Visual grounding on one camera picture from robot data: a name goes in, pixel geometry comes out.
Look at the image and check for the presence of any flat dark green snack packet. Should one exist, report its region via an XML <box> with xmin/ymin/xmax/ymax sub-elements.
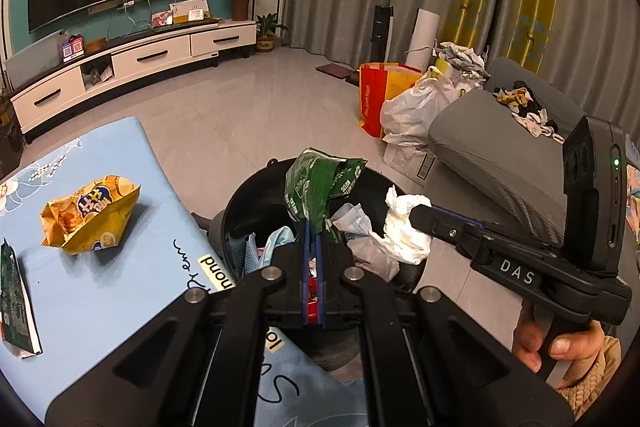
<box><xmin>0</xmin><ymin>238</ymin><xmax>43</xmax><ymax>359</ymax></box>

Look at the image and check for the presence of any red and yellow shopping bag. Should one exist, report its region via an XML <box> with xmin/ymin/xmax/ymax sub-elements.
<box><xmin>357</xmin><ymin>62</ymin><xmax>426</xmax><ymax>138</ymax></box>

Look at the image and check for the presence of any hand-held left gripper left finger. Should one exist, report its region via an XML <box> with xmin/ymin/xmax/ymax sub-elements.
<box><xmin>42</xmin><ymin>219</ymin><xmax>312</xmax><ymax>427</ymax></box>

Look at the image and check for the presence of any small plant in yellow pot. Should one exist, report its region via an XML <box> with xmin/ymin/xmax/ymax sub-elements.
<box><xmin>254</xmin><ymin>12</ymin><xmax>288</xmax><ymax>54</ymax></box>

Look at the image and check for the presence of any grey sofa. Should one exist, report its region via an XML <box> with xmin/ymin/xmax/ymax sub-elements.
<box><xmin>427</xmin><ymin>56</ymin><xmax>640</xmax><ymax>253</ymax></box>

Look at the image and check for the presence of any white panel heater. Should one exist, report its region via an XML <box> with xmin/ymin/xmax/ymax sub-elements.
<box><xmin>4</xmin><ymin>31</ymin><xmax>71</xmax><ymax>90</ymax></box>

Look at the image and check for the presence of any white cardboard box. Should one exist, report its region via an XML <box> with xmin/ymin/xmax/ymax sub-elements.
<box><xmin>384</xmin><ymin>141</ymin><xmax>441</xmax><ymax>182</ymax></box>

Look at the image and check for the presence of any red display stand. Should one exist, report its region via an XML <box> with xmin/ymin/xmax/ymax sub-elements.
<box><xmin>61</xmin><ymin>36</ymin><xmax>86</xmax><ymax>60</ymax></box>

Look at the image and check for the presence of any white display card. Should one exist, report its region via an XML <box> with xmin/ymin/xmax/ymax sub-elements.
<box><xmin>170</xmin><ymin>0</ymin><xmax>210</xmax><ymax>24</ymax></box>

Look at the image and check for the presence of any black trash bin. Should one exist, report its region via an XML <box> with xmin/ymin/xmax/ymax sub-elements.
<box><xmin>207</xmin><ymin>157</ymin><xmax>433</xmax><ymax>370</ymax></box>

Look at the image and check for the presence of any yellow snack bag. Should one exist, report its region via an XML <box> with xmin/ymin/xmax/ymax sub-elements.
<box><xmin>40</xmin><ymin>175</ymin><xmax>142</xmax><ymax>256</ymax></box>

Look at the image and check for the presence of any colourful printed cloth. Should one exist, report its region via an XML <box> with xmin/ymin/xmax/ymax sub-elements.
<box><xmin>622</xmin><ymin>167</ymin><xmax>640</xmax><ymax>228</ymax></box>

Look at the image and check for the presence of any light blue plastic wrapper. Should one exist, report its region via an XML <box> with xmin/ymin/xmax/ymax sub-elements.
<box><xmin>257</xmin><ymin>226</ymin><xmax>296</xmax><ymax>278</ymax></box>

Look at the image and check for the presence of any dark floor mat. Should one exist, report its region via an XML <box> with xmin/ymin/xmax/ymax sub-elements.
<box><xmin>316</xmin><ymin>63</ymin><xmax>361</xmax><ymax>82</ymax></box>

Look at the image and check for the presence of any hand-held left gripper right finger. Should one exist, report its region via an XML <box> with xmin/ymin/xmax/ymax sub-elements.
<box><xmin>314</xmin><ymin>234</ymin><xmax>574</xmax><ymax>427</ymax></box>

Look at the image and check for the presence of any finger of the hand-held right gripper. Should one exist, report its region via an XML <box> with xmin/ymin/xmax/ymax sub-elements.
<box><xmin>409</xmin><ymin>203</ymin><xmax>484</xmax><ymax>254</ymax></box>

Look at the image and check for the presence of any white tissue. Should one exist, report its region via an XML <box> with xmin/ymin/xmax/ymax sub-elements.
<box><xmin>369</xmin><ymin>186</ymin><xmax>433</xmax><ymax>265</ymax></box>

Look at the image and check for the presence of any white TV cabinet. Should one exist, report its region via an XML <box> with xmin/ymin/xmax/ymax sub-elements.
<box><xmin>10</xmin><ymin>18</ymin><xmax>258</xmax><ymax>142</ymax></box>

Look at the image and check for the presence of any black upright vacuum cleaner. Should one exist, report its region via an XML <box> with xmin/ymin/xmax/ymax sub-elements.
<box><xmin>369</xmin><ymin>0</ymin><xmax>398</xmax><ymax>64</ymax></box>

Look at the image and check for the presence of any white wall power strip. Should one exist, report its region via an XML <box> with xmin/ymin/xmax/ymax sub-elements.
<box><xmin>87</xmin><ymin>0</ymin><xmax>156</xmax><ymax>15</ymax></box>

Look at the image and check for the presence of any white paper roll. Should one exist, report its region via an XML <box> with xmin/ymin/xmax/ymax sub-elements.
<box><xmin>406</xmin><ymin>8</ymin><xmax>441</xmax><ymax>68</ymax></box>

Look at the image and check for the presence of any yellow plastic bag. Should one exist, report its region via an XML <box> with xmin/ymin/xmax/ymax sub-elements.
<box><xmin>434</xmin><ymin>56</ymin><xmax>473</xmax><ymax>100</ymax></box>

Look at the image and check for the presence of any person's right hand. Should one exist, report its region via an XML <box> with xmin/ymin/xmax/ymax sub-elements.
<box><xmin>511</xmin><ymin>302</ymin><xmax>608</xmax><ymax>374</ymax></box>

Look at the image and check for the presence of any white crumpled plastic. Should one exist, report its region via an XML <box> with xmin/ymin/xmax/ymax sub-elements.
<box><xmin>345</xmin><ymin>234</ymin><xmax>401</xmax><ymax>283</ymax></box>

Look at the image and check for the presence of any white plastic bag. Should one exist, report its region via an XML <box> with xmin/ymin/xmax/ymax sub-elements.
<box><xmin>380</xmin><ymin>66</ymin><xmax>473</xmax><ymax>148</ymax></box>

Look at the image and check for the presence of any red snack packet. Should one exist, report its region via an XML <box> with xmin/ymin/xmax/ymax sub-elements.
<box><xmin>306</xmin><ymin>257</ymin><xmax>321</xmax><ymax>324</ymax></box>

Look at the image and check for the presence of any grey patterned cloth bundle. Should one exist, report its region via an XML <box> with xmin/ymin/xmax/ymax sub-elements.
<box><xmin>432</xmin><ymin>41</ymin><xmax>491</xmax><ymax>80</ymax></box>

